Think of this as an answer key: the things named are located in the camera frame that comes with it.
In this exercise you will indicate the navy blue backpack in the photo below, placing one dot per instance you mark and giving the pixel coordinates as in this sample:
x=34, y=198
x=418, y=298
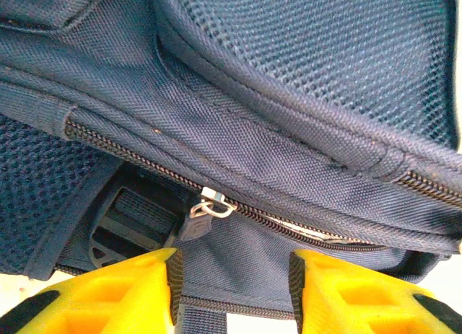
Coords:
x=252, y=96

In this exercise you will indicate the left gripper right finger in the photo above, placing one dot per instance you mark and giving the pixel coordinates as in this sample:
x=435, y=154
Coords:
x=361, y=301

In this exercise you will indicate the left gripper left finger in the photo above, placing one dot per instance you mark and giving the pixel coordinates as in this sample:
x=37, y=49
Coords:
x=108, y=301

